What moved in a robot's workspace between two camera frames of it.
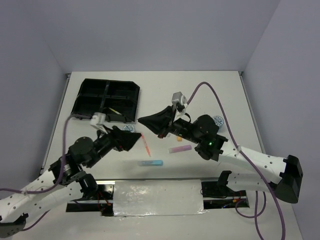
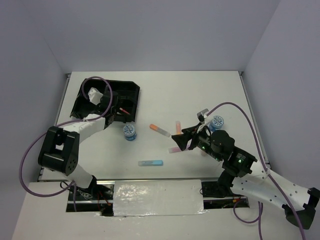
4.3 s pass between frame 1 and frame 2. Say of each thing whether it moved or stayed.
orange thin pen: moved
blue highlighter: stayed
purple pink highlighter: stayed
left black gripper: moved
